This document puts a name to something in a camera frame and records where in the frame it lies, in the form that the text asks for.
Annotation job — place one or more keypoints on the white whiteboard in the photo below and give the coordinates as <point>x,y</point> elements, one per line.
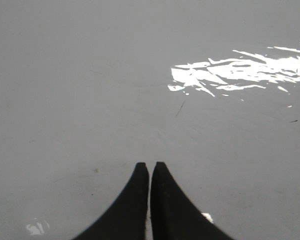
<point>89,88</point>

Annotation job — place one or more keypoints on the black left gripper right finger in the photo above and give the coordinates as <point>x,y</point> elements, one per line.
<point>173,216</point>

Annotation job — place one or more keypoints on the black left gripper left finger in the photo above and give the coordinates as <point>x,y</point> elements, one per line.
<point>126,218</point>

